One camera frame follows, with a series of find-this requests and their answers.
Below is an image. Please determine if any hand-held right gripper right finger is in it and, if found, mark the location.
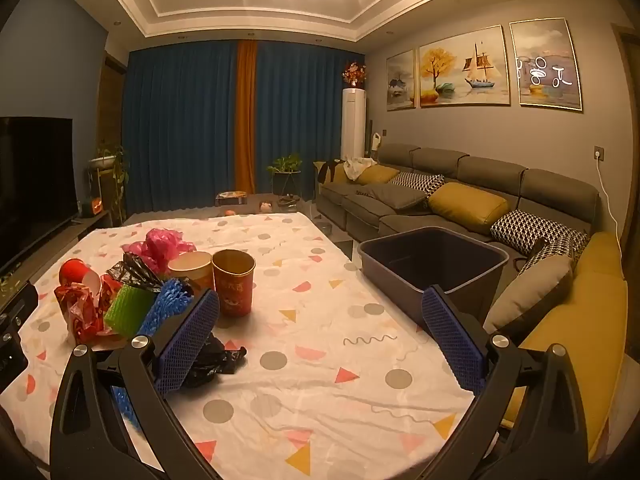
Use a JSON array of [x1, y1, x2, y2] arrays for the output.
[[402, 285, 588, 480]]

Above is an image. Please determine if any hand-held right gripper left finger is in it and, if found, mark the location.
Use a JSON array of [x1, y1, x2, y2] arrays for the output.
[[50, 287, 223, 480]]

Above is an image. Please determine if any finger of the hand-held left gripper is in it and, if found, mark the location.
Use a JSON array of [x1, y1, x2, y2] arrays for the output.
[[0, 282, 39, 318]]

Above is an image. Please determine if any black plastic bag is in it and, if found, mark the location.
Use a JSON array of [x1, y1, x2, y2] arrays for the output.
[[182, 334, 248, 390], [106, 251, 166, 292]]

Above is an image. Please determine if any blue foam net sleeve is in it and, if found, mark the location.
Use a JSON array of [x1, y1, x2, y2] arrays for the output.
[[111, 279, 195, 428]]

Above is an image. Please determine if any red printed plastic bag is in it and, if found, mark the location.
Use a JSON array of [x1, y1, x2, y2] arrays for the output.
[[54, 282, 101, 345]]

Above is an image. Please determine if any plain red paper cup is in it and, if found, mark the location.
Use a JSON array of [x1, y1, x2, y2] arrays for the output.
[[58, 258, 103, 291]]

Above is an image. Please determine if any green foam net sleeve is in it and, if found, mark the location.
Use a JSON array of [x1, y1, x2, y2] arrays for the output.
[[104, 284, 157, 337]]

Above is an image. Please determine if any red gold printed paper cup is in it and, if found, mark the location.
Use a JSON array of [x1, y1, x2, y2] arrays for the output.
[[212, 250, 257, 317]]

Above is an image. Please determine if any beige paper cup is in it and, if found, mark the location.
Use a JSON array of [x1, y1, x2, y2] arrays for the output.
[[167, 251, 214, 293]]

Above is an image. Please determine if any grey plastic bin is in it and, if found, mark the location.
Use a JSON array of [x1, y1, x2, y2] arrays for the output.
[[357, 226, 510, 326]]

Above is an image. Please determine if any red shiny wrapper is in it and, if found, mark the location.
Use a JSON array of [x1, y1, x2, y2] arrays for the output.
[[97, 274, 124, 333]]

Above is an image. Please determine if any pink plastic bag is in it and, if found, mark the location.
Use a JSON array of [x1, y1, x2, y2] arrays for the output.
[[121, 228, 197, 276]]

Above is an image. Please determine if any grey television cabinet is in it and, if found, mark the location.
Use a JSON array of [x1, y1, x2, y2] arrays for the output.
[[0, 210, 111, 311]]

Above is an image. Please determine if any grey pillow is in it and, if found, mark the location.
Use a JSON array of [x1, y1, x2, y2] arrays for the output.
[[484, 255, 575, 346], [367, 183, 431, 211]]

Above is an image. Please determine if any black television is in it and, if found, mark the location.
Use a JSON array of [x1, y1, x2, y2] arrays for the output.
[[0, 116, 80, 271]]

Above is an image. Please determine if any patterned white tablecloth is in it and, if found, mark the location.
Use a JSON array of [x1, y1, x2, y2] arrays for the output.
[[0, 212, 481, 480]]

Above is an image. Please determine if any black white patterned pillow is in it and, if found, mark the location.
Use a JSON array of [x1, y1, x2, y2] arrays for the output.
[[520, 237, 577, 273], [490, 209, 590, 256], [389, 171, 446, 197]]

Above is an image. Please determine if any grey coffee table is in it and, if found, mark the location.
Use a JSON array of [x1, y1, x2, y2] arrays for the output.
[[125, 192, 311, 221]]

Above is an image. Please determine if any large yellow seat cushion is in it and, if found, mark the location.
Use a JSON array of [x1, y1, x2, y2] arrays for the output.
[[500, 232, 628, 466]]

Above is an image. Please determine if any yellow pillow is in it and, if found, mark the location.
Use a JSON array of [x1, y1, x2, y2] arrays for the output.
[[357, 164, 401, 186], [428, 182, 511, 234]]

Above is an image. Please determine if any trailing plant on stand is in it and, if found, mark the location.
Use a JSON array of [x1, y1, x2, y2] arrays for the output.
[[87, 145, 128, 221]]

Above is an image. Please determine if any grey sectional sofa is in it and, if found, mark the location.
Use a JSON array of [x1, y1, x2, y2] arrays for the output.
[[314, 142, 628, 461]]

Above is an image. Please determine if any green plant in dark pot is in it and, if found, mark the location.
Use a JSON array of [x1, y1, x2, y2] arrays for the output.
[[266, 154, 303, 196]]

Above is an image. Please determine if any white cloth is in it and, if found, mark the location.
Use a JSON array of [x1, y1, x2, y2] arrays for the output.
[[342, 157, 376, 181]]

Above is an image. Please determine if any blue curtain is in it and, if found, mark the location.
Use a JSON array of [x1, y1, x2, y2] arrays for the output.
[[122, 40, 241, 213], [255, 42, 366, 196]]

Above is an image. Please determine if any orange curtain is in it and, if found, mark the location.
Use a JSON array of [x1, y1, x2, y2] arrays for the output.
[[235, 40, 258, 195]]

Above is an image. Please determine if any white standing air conditioner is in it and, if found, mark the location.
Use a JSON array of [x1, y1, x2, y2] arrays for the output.
[[341, 88, 367, 161]]

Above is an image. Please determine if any small landscape painting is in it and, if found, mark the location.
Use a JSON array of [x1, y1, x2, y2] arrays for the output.
[[386, 50, 417, 112]]

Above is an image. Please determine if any wide sailboat painting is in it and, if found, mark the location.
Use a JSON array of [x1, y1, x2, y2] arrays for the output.
[[418, 26, 512, 108]]

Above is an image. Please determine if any artificial flower bouquet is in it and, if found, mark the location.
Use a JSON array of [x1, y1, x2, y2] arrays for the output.
[[342, 62, 367, 88]]

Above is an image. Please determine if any tall framed painting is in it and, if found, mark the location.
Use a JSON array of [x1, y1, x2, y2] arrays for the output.
[[509, 19, 585, 112]]

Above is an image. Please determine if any white cable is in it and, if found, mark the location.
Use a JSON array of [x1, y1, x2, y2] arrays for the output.
[[597, 160, 623, 256]]

